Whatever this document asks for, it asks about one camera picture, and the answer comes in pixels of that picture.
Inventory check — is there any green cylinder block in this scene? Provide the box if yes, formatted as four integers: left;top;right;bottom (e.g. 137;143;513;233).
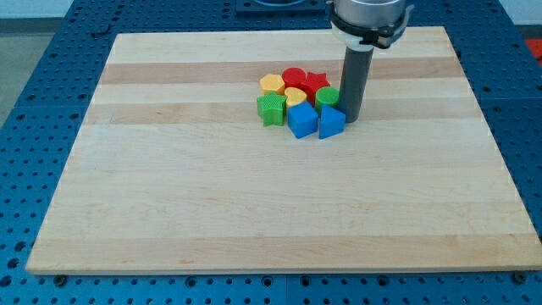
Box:
315;86;340;114

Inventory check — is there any yellow hexagon block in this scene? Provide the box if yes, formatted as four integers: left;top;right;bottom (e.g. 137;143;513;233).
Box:
259;74;285;95

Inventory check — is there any green star block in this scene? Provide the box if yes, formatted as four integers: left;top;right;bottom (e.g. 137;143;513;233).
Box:
257;91;286;127

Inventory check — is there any wooden board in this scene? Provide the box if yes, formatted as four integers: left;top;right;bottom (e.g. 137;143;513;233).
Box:
26;26;541;275

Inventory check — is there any red cylinder block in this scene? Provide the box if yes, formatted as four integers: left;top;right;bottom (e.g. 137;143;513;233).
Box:
282;67;307;88

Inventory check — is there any blue cube block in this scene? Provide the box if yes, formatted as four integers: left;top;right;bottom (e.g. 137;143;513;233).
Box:
287;102;318;138

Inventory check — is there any yellow heart block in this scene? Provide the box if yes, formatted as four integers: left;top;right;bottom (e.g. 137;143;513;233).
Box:
285;87;307;108

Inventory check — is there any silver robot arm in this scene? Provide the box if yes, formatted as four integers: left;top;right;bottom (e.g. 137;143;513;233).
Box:
329;0;414;123

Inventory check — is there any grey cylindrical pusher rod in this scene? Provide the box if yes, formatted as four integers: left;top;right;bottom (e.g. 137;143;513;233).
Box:
337;47;373;123

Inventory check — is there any red star block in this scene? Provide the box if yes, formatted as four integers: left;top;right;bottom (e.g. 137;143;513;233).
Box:
299;72;330;105

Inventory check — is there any blue triangle block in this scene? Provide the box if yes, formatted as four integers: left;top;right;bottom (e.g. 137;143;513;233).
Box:
318;105;346;139

